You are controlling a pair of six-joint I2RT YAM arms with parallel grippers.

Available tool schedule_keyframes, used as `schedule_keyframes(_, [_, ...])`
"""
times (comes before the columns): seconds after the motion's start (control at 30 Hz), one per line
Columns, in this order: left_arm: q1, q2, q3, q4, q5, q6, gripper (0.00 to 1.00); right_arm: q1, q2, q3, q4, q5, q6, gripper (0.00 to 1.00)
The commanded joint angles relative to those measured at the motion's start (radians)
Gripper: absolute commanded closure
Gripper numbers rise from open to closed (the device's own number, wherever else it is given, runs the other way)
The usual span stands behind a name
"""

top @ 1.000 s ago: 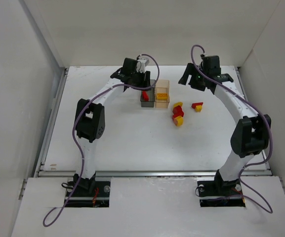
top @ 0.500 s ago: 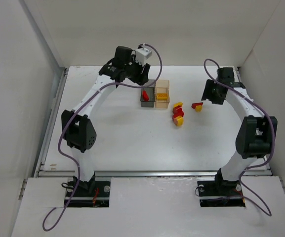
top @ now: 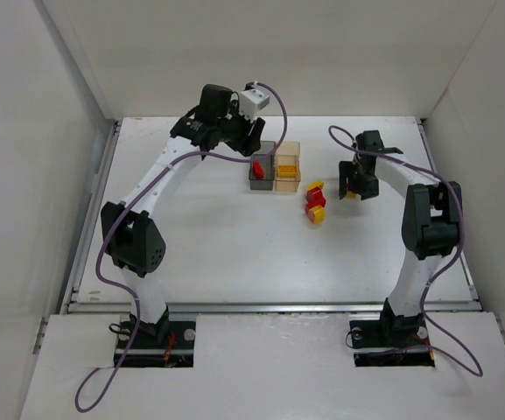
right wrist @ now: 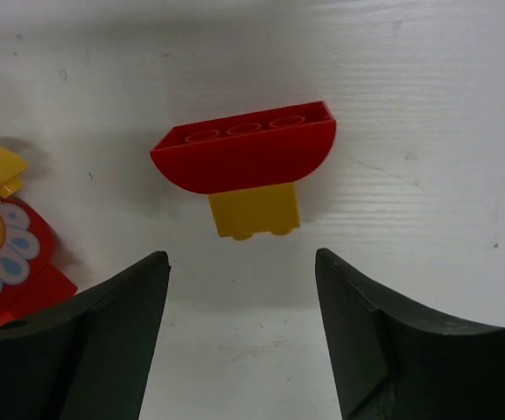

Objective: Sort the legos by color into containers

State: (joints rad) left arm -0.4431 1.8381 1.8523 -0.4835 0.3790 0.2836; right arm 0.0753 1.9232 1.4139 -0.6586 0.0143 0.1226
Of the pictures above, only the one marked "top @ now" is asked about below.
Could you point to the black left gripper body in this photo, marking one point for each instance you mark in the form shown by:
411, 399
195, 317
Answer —
243, 134

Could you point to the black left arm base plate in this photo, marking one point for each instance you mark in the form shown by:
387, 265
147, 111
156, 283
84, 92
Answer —
170, 344

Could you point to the red lego brick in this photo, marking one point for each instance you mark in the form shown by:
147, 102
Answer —
257, 170

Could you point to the clear tan plastic container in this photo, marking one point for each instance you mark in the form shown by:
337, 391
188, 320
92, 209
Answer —
288, 153

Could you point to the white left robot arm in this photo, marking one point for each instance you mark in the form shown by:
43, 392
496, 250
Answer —
135, 245

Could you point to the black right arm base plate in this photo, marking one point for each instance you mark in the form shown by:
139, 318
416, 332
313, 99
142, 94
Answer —
377, 346

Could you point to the aluminium frame rail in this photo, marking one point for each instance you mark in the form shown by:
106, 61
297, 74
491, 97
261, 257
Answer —
279, 308

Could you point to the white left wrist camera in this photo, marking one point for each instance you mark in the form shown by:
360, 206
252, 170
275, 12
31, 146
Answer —
251, 100

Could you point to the smoky grey plastic container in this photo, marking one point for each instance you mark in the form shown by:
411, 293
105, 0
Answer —
266, 158

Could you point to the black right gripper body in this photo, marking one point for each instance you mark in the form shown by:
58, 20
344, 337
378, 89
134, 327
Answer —
361, 179

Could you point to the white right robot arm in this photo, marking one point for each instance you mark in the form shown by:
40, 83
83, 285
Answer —
430, 231

